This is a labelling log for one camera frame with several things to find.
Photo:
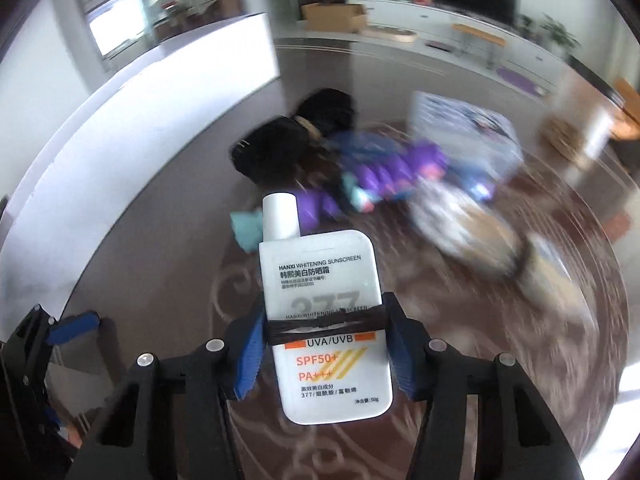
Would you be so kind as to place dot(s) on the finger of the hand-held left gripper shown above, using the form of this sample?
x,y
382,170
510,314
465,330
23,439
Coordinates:
x,y
75,324

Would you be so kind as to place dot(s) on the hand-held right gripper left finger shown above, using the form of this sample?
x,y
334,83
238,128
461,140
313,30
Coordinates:
x,y
250,355

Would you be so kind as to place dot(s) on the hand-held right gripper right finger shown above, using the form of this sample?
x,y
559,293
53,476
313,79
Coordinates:
x,y
400,350

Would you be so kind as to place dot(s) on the white sunscreen bottle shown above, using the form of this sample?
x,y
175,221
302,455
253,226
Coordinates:
x,y
320,270

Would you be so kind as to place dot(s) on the gold hair claw clip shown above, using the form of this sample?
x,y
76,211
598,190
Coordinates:
x,y
470,230

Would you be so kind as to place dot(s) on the purple toy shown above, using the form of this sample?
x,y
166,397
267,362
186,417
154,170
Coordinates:
x,y
385,175

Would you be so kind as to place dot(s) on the white cardboard box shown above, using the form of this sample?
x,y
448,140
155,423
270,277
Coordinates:
x,y
125,135

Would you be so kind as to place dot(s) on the clear plastic case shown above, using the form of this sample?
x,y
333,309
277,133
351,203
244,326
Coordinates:
x,y
465,130

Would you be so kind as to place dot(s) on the black pouch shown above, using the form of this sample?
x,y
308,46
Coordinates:
x,y
325,110

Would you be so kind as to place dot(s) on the clear jar with black lid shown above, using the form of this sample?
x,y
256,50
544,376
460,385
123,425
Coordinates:
x,y
565,135

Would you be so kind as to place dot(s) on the purple floor mat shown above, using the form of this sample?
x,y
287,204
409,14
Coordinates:
x,y
522,81

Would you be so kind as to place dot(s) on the dark floor scale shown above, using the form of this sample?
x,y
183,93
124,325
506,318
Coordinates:
x,y
438,47

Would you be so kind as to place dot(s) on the round cat scratcher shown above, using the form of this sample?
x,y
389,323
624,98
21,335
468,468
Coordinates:
x,y
390,35

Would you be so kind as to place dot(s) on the wooden bench with hairpin legs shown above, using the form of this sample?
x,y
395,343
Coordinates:
x,y
477,32

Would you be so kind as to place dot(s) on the orange lounge chair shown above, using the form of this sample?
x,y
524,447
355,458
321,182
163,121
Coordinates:
x,y
627,110

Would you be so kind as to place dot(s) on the white television cabinet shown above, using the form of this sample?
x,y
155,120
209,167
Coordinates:
x,y
425,20

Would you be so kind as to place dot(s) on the brown cardboard box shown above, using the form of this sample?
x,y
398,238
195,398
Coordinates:
x,y
332,17

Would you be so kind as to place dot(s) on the small potted plant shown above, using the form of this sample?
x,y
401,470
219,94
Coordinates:
x,y
523,24

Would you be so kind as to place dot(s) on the large leafy potted plant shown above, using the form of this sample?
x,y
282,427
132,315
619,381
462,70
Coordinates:
x,y
560,35

